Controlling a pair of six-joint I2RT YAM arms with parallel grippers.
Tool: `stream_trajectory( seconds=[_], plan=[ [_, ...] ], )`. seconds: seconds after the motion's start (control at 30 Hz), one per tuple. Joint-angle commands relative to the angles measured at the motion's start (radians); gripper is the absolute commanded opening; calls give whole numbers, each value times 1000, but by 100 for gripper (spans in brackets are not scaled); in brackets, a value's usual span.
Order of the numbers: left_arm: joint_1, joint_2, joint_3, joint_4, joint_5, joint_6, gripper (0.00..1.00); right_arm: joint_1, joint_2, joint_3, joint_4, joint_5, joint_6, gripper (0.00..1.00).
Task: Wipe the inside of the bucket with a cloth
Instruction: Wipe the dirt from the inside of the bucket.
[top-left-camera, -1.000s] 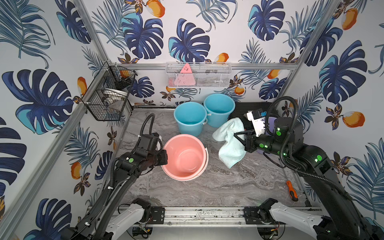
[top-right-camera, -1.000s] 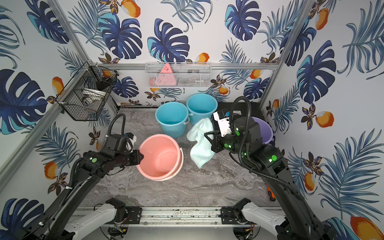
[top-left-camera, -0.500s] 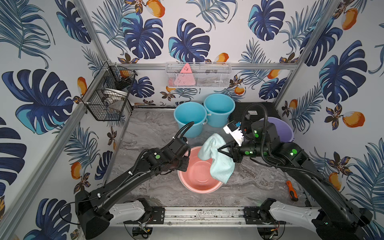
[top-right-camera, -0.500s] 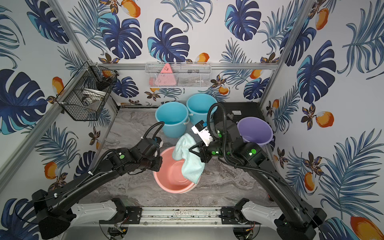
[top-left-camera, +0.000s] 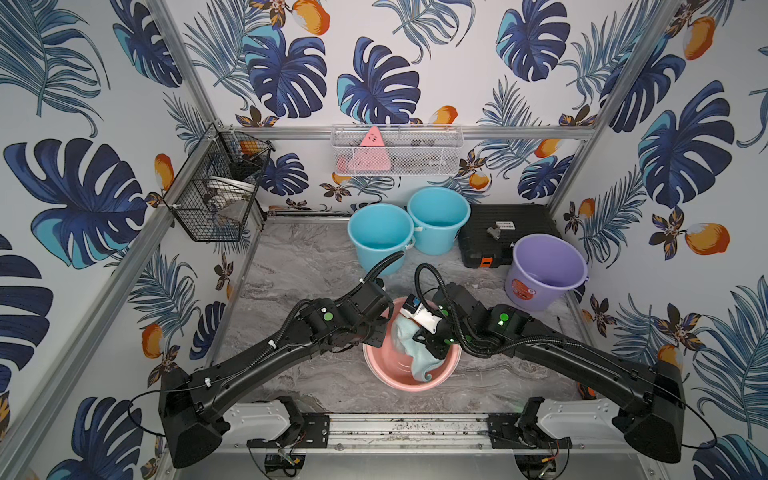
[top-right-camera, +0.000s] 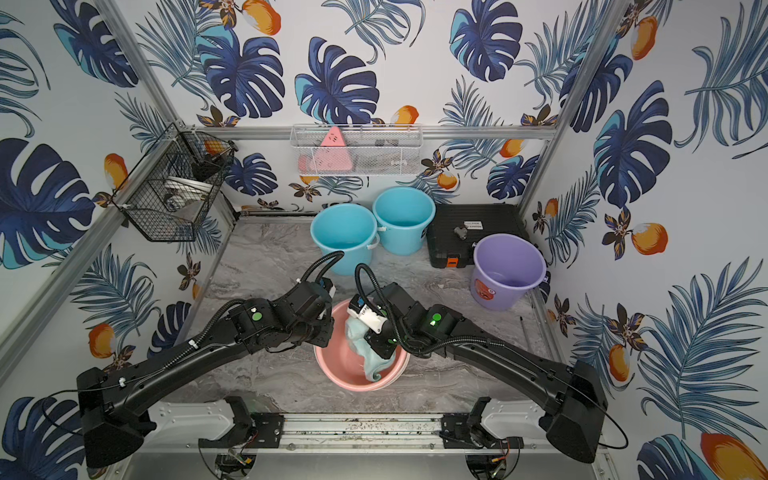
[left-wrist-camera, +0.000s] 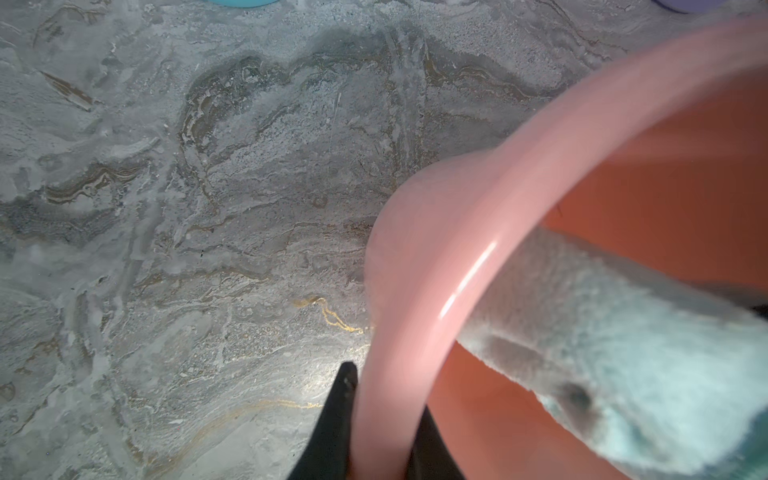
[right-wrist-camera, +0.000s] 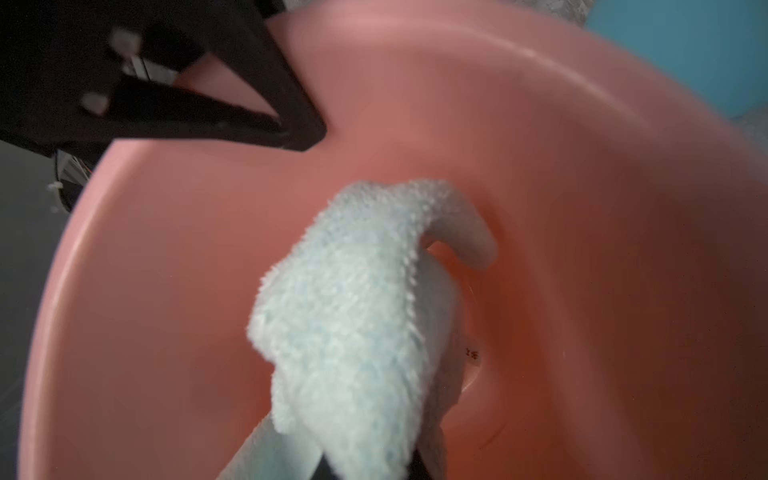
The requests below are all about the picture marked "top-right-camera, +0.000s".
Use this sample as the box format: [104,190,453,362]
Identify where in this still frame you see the light teal cloth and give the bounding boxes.
[345,317,395,382]

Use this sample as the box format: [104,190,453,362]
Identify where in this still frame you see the pink plastic bucket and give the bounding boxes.
[314,299,410,393]

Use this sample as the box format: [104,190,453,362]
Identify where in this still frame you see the purple plastic bucket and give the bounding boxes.
[470,233,546,311]

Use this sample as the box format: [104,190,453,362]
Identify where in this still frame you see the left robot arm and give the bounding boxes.
[76,251,344,469]

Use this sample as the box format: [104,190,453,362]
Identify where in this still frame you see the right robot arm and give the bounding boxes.
[353,263,629,463]

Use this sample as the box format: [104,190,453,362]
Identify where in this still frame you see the teal plastic bucket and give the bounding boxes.
[310,203,380,276]

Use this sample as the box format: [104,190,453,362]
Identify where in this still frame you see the teal bucket with label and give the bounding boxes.
[372,187,436,256]

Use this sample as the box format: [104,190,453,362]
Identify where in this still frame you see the black tool case orange latches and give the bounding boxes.
[426,204,529,269]

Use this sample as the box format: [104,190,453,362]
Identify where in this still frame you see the silver metal pipe fitting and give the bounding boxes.
[453,226,468,241]

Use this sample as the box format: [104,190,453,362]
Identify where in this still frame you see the pink triangle item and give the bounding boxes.
[307,126,354,174]

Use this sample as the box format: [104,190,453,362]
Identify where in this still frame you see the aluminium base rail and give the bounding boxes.
[116,411,607,454]

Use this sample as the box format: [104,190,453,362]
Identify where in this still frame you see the clear wall shelf basket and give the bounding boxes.
[290,124,424,176]

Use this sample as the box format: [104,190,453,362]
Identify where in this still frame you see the black wire basket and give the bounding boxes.
[110,124,238,243]

